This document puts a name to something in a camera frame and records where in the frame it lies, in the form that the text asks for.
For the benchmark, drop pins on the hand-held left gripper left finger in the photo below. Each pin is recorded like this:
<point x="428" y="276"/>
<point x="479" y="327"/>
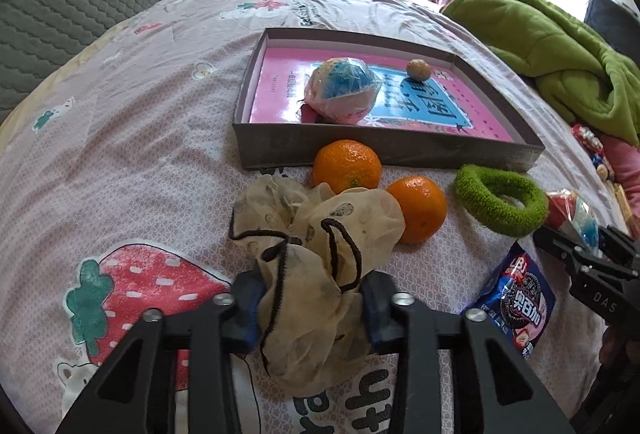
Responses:
<point x="245" y="316"/>

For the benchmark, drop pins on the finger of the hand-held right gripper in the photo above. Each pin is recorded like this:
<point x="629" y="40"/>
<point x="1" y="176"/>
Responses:
<point x="620" y="239"/>
<point x="560" y="241"/>

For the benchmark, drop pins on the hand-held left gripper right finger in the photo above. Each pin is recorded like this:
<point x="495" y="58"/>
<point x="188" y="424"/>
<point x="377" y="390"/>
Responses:
<point x="377" y="316"/>

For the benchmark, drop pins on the red white clear snack packet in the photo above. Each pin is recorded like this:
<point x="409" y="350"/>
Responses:
<point x="575" y="214"/>

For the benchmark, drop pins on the blue cookie packet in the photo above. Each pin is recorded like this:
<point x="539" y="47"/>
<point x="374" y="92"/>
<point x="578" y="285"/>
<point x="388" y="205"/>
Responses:
<point x="520" y="304"/>

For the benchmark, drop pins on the orange mandarin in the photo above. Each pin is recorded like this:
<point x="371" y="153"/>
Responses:
<point x="346" y="165"/>
<point x="417" y="209"/>

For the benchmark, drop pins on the grey cardboard box tray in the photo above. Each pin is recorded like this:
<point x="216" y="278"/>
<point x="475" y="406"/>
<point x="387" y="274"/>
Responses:
<point x="400" y="149"/>

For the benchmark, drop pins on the pink cloth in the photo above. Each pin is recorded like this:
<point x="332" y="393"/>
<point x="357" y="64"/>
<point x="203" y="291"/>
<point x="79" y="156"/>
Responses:
<point x="622" y="164"/>

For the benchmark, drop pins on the green fuzzy hair scrunchie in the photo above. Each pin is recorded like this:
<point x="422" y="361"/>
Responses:
<point x="477" y="203"/>

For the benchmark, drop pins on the red wrapped candy packets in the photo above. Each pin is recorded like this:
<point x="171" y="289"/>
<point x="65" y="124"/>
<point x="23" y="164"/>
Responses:
<point x="587" y="141"/>

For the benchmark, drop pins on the strawberry printed bedsheet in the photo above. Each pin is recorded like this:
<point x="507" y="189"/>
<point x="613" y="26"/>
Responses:
<point x="150" y="154"/>

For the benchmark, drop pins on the green fleece blanket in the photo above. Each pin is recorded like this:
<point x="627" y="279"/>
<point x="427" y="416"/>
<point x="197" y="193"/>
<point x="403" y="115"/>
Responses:
<point x="550" y="44"/>

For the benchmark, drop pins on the brown walnut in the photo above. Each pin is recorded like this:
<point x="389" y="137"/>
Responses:
<point x="417" y="69"/>

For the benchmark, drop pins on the black monitor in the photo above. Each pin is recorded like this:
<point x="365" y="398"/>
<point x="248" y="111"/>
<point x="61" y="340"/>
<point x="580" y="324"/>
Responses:
<point x="607" y="14"/>

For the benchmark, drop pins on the round plastic-wrapped blue toy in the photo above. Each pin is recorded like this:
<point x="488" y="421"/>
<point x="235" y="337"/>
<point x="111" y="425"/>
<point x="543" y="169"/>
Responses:
<point x="340" y="89"/>

